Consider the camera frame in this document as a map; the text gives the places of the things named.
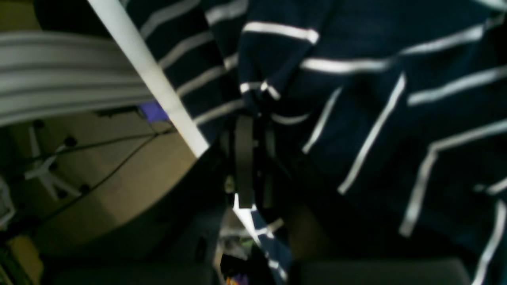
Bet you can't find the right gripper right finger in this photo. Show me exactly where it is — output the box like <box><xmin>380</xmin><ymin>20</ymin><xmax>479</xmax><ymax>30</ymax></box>
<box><xmin>261</xmin><ymin>127</ymin><xmax>470</xmax><ymax>285</ymax></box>

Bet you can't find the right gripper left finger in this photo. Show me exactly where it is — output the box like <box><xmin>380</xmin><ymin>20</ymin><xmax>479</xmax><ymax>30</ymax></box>
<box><xmin>41</xmin><ymin>116</ymin><xmax>255</xmax><ymax>285</ymax></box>

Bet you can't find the black white striped t-shirt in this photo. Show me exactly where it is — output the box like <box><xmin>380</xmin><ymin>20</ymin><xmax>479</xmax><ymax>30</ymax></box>
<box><xmin>121</xmin><ymin>0</ymin><xmax>506</xmax><ymax>285</ymax></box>

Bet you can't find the white office chair base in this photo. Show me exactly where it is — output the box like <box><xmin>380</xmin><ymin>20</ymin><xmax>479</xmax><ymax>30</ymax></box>
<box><xmin>23</xmin><ymin>120</ymin><xmax>91</xmax><ymax>201</ymax></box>

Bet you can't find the grey ribbed hose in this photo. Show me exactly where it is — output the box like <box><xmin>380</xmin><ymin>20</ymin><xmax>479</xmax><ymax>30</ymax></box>
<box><xmin>0</xmin><ymin>31</ymin><xmax>155</xmax><ymax>127</ymax></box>

